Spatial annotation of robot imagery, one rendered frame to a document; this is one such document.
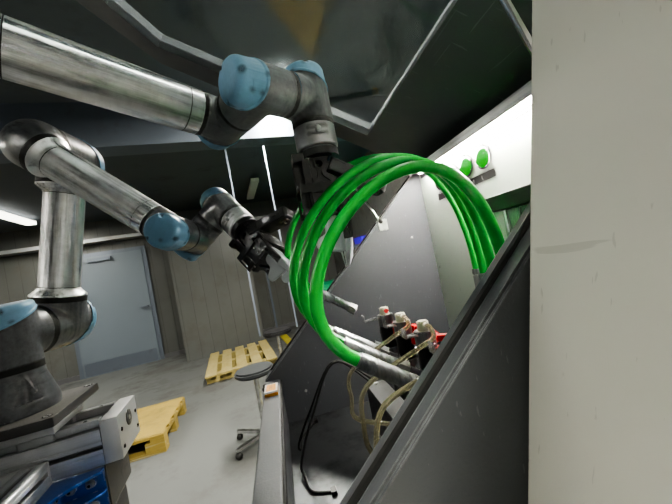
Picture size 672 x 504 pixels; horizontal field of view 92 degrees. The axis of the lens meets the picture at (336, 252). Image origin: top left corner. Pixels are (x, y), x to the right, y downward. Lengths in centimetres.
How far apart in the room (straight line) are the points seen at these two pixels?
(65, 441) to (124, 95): 67
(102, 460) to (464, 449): 77
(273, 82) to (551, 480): 55
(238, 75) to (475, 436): 51
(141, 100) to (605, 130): 56
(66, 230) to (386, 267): 82
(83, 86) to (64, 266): 55
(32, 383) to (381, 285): 81
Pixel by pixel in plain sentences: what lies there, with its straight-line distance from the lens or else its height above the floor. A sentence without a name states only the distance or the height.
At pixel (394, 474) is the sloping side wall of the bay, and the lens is 28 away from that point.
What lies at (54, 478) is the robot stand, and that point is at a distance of 96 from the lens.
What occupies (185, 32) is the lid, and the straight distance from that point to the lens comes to 98.
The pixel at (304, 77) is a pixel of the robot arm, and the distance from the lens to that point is 62.
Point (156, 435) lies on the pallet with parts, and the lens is 322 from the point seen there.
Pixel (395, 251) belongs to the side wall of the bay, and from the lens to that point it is 95.
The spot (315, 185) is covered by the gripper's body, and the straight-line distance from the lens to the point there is 56.
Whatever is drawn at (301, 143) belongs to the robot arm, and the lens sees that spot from 60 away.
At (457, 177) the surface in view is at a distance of 40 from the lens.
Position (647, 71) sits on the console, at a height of 130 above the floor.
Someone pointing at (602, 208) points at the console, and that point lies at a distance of 26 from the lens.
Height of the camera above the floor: 123
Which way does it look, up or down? 1 degrees up
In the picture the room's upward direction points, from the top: 11 degrees counter-clockwise
